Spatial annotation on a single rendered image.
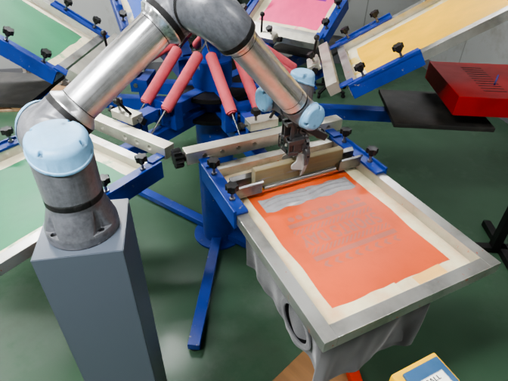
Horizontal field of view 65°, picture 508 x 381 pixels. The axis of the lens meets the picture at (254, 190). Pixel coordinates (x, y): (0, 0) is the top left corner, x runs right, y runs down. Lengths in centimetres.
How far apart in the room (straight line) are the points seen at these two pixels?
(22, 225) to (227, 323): 117
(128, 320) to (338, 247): 61
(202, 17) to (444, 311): 204
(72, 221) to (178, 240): 180
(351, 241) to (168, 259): 149
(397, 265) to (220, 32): 78
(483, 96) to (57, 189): 173
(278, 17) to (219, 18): 185
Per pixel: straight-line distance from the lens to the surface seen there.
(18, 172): 170
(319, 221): 130
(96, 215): 88
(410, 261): 125
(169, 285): 238
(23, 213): 148
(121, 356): 117
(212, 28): 86
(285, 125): 130
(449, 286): 118
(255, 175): 133
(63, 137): 83
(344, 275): 115
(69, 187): 83
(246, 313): 223
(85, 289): 97
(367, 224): 133
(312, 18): 262
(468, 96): 201
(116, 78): 93
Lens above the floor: 180
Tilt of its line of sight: 37 degrees down
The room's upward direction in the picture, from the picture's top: 1 degrees clockwise
